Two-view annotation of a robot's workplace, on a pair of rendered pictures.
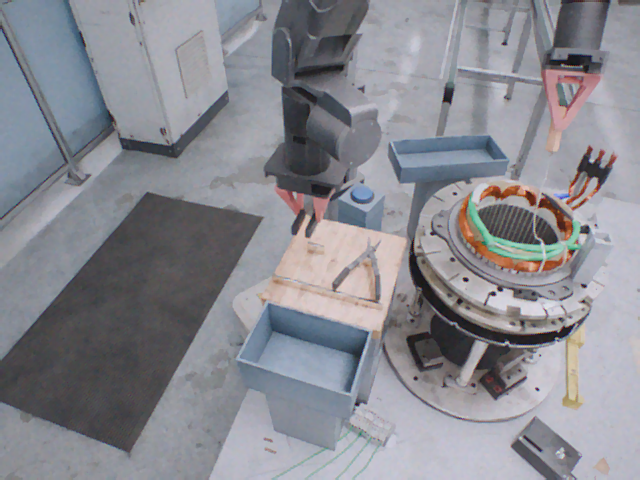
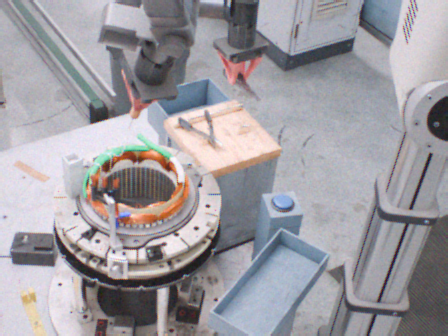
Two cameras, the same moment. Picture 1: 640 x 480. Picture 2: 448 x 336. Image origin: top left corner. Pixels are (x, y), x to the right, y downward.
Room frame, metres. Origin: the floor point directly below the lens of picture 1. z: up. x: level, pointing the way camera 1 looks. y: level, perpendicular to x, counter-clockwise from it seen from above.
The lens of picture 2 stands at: (1.20, -0.98, 2.02)
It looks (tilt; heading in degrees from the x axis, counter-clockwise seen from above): 41 degrees down; 127
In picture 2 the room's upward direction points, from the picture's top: 6 degrees clockwise
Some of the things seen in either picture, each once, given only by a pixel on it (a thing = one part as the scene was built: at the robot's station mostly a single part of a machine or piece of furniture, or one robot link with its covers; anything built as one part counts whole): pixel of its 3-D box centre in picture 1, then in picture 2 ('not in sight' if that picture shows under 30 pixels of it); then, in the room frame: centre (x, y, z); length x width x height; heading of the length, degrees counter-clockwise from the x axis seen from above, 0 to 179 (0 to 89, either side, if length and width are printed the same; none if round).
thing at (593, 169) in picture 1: (594, 168); (105, 193); (0.55, -0.43, 1.21); 0.04 x 0.04 x 0.03; 76
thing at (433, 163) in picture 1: (437, 198); (263, 328); (0.81, -0.27, 0.92); 0.25 x 0.11 x 0.28; 98
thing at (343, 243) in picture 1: (338, 271); (221, 137); (0.47, -0.02, 1.05); 0.20 x 0.19 x 0.02; 161
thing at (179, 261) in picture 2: not in sight; (190, 251); (0.65, -0.32, 1.05); 0.09 x 0.04 x 0.01; 76
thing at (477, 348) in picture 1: (473, 357); not in sight; (0.39, -0.27, 0.91); 0.02 x 0.02 x 0.21
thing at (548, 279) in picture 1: (504, 256); (138, 213); (0.51, -0.31, 1.05); 0.22 x 0.22 x 0.12
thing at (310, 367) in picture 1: (308, 388); (186, 143); (0.32, 0.03, 0.92); 0.17 x 0.11 x 0.28; 71
